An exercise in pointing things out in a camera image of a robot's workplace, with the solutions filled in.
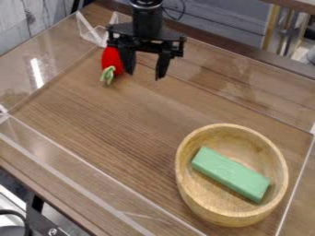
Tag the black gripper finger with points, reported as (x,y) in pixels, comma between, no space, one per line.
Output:
(161,65)
(128,59)

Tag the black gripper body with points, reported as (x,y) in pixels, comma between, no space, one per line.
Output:
(129,42)

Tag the red knitted fruit green stem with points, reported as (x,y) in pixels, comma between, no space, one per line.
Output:
(112,65)

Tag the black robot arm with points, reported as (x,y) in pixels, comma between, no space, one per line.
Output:
(148,17)

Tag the clear acrylic tray walls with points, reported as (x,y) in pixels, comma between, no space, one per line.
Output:
(93,147)

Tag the green rectangular block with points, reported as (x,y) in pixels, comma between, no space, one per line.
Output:
(233,175)

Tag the round wooden bowl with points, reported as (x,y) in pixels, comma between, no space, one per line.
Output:
(208,198)

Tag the clear acrylic corner bracket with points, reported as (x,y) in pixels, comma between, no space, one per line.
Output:
(93,34)

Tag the metal chair frame background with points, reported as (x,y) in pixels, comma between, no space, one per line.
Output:
(285,29)

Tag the black table leg bracket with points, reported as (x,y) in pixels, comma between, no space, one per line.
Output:
(33,221)

